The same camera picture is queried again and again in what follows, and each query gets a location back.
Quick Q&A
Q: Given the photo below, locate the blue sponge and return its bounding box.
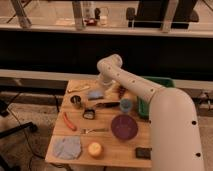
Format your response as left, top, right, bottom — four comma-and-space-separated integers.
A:
87, 90, 104, 100

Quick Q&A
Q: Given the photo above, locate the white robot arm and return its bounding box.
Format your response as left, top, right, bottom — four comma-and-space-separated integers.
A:
97, 54, 205, 171

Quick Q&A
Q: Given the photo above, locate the white plastic cup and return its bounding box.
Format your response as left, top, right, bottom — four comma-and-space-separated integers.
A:
106, 83, 117, 91

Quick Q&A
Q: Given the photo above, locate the blue plastic cup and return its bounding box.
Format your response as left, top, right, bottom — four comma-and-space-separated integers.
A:
120, 99, 132, 114

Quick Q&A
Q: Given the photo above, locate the small metal cup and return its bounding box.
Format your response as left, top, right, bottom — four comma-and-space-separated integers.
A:
70, 95, 81, 108

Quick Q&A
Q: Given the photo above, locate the bunch of dark grapes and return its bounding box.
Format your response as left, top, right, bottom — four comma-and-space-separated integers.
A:
118, 86, 126, 99

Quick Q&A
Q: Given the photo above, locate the yellow banana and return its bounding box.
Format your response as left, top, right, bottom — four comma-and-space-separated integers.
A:
67, 84, 90, 93

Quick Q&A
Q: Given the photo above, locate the purple bowl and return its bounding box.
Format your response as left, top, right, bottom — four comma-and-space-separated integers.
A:
111, 114, 138, 140

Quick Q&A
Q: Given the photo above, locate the green plastic tray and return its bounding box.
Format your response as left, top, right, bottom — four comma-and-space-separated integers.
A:
137, 76, 174, 120

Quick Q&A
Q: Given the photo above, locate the metal fork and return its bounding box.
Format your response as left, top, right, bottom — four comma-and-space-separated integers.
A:
80, 128, 109, 134

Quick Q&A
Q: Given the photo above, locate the yellow apple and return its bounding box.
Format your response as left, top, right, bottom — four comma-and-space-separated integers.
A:
88, 142, 103, 157

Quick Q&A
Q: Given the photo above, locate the blue folded cloth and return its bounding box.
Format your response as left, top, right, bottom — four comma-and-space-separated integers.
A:
52, 136, 82, 160

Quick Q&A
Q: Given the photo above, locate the black rectangular block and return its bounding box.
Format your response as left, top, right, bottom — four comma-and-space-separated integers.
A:
135, 147, 151, 159

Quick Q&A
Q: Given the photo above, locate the black office chair base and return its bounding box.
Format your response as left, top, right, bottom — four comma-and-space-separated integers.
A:
0, 100, 38, 171

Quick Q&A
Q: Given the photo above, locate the black handled strainer tool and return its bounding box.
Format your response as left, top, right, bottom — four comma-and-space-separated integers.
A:
82, 102, 120, 120

